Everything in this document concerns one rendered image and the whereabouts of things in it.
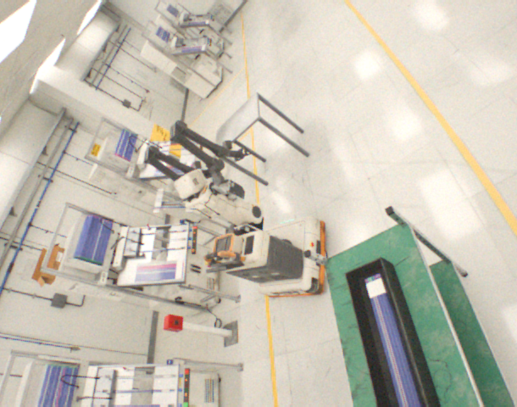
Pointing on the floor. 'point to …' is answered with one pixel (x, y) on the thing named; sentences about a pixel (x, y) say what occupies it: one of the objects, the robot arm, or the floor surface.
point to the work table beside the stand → (246, 119)
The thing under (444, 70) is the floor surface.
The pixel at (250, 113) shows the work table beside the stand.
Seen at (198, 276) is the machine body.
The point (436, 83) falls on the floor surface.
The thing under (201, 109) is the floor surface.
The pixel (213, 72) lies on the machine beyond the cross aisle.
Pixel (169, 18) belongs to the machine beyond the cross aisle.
